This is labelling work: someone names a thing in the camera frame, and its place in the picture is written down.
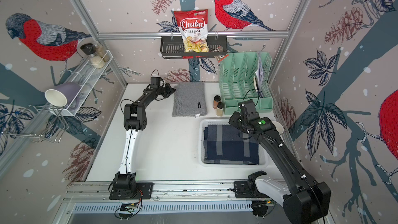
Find navy plaid scarf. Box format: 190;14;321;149
203;124;260;165

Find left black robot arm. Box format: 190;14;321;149
108;77;176;200

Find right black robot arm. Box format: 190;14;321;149
229;100;331;224

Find grey folded scarf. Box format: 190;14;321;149
172;82;207;117

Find white plastic basket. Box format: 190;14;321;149
198;118;271;169

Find beige spice bottle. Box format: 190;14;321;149
216;102;224;117

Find dark green mug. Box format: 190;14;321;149
272;121;285;135

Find brown spice bottle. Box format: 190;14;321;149
213;95;221;109

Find papers in organizer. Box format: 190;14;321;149
254;51;264;97

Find green plastic file organizer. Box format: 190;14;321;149
219;52;273;115

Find red Chuba chips bag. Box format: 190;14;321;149
174;9;209;53

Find purple white cup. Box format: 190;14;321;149
45;83;81;107

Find black wire wall shelf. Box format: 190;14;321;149
160;35;228;59

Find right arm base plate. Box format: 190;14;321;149
230;180;270;199

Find white wire wall shelf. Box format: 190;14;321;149
50;50;114;116

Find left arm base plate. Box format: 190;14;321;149
108;182;154;200

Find wire cup holder rack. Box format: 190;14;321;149
1;104;71;144

